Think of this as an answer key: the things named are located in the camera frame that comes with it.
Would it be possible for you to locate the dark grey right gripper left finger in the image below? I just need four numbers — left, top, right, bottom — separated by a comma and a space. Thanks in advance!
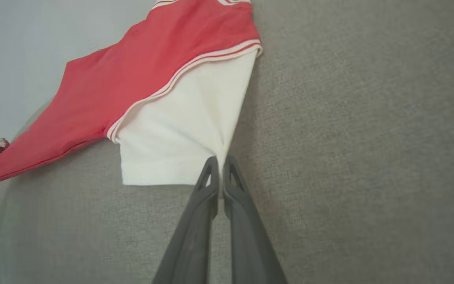
152, 156, 220, 284

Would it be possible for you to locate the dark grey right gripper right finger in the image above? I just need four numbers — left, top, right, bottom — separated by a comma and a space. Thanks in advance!
222, 155, 289, 284

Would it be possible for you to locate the red white Bulls jersey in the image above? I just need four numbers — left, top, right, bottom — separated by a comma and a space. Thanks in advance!
0, 0, 263, 200

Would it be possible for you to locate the grey fabric sofa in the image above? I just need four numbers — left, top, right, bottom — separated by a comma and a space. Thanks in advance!
0, 0, 454, 284

